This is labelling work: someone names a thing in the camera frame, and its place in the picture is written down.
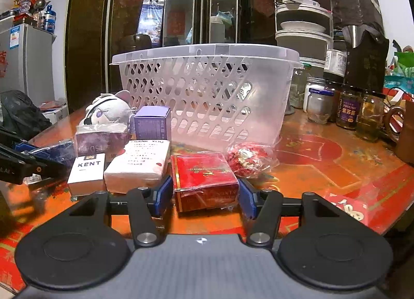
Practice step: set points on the blue water bottle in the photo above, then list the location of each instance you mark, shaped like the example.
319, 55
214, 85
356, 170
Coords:
49, 19

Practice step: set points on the white plush doll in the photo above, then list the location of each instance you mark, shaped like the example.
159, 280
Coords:
109, 108

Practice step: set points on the white label dark bottle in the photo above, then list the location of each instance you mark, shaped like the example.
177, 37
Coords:
336, 64

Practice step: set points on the white Kent cigarette pack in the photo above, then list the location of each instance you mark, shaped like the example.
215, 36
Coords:
87, 175

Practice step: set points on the blue lid glass jar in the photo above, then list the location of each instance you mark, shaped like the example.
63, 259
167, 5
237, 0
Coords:
319, 105

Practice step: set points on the brown ceramic mug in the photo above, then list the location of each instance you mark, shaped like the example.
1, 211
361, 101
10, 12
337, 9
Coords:
404, 139

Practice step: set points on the white tissue pack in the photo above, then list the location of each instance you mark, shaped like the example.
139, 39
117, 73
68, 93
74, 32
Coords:
141, 163

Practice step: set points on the black bag on table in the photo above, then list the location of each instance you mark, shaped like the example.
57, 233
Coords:
367, 52

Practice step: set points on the translucent plastic basket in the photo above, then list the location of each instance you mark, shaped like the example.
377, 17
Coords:
219, 94

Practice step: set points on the silver refrigerator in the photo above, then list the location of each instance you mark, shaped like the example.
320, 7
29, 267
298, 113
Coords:
26, 62

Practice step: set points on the purple label jar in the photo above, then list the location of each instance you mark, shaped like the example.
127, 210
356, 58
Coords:
348, 107

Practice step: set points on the red gift box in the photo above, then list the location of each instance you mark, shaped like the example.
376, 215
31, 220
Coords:
203, 180

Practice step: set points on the amber liquid glass jar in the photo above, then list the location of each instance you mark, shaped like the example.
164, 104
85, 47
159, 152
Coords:
369, 120

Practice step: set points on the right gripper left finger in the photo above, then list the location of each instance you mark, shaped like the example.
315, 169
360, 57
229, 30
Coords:
142, 205

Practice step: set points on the red candy bag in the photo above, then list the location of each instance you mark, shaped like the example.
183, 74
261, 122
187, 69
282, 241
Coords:
250, 159

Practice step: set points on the purple cube box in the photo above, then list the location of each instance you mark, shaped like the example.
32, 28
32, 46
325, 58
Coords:
153, 122

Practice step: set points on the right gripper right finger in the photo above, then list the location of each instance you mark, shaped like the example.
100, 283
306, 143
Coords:
265, 208

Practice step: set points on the green shopping bag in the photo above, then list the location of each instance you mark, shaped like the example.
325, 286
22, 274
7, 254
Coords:
401, 75

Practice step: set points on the tiered food cover rack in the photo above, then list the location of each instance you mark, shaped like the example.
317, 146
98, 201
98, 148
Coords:
305, 26

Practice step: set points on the dark wooden wardrobe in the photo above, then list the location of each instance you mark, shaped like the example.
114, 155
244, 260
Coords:
97, 30

